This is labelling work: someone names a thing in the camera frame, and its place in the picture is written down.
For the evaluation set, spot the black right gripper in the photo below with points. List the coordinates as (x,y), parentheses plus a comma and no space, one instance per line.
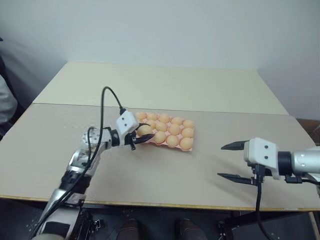
(259,173)

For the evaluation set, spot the brown wooden furniture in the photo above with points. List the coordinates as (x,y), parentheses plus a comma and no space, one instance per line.
(308,130)

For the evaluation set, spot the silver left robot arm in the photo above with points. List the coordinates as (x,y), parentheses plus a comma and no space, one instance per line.
(75,160)

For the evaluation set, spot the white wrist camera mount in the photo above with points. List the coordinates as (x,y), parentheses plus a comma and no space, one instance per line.
(126,123)
(263,153)

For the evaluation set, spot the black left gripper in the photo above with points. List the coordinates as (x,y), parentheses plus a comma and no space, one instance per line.
(130,142)

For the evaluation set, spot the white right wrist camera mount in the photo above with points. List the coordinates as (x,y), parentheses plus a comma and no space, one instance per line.
(263,153)

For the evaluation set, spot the person in grey clothing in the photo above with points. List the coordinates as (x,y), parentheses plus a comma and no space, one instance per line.
(6,100)

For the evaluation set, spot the dark brown rounded shape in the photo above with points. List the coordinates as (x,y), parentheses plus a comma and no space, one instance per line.
(186,228)
(130,228)

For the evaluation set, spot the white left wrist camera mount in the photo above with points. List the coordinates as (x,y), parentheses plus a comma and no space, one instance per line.
(126,123)

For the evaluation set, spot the orange egg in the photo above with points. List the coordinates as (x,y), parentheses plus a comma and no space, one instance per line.
(174,129)
(186,144)
(172,141)
(141,116)
(188,123)
(160,137)
(145,131)
(164,117)
(187,132)
(161,127)
(176,121)
(152,116)

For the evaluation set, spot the pink egg tray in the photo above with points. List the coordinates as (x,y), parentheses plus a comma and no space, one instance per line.
(176,136)

